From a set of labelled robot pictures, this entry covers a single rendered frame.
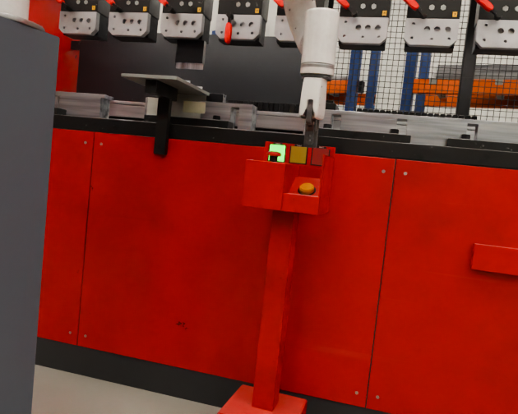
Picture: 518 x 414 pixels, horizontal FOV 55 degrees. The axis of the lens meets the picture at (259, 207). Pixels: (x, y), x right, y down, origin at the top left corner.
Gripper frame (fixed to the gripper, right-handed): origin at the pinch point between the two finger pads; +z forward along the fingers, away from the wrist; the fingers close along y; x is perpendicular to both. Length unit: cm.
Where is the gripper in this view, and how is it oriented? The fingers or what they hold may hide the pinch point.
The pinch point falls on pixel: (311, 140)
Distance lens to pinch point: 128.6
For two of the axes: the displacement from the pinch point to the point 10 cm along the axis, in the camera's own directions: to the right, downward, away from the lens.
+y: -3.0, 1.2, -9.5
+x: 9.5, 1.2, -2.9
